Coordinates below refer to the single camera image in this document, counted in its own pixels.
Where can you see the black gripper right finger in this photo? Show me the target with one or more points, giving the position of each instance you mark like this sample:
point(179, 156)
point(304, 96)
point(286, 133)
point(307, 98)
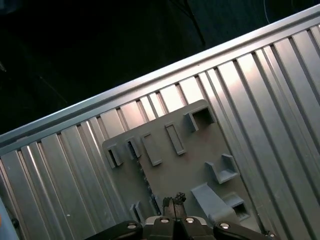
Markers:
point(192, 230)

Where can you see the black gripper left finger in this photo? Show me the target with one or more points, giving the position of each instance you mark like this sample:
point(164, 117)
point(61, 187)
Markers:
point(160, 228)

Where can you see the blue RAM stick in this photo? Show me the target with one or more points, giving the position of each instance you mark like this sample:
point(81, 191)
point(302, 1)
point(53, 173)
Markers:
point(131, 149)

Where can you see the grey plastic parts rack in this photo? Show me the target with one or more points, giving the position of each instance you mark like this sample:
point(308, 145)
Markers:
point(200, 155)

